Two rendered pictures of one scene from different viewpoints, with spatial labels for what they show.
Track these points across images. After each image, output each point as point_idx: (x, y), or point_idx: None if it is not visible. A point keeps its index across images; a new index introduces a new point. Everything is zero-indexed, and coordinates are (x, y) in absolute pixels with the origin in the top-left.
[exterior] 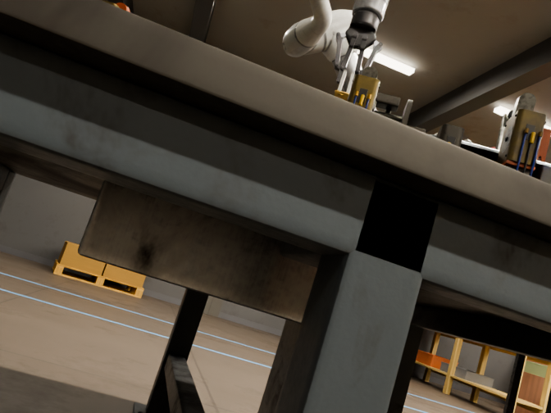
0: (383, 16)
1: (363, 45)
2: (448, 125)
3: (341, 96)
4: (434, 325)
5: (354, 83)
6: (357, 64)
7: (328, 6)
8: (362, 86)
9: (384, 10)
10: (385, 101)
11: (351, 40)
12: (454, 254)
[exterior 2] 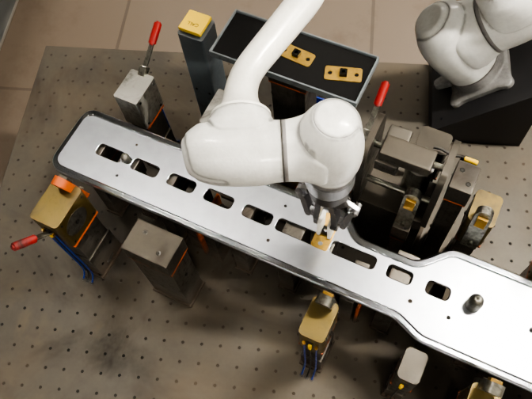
0: (350, 191)
1: (332, 212)
2: (400, 378)
3: (322, 237)
4: None
5: (299, 335)
6: (331, 221)
7: (302, 29)
8: (306, 340)
9: (350, 188)
10: (409, 169)
11: (315, 204)
12: None
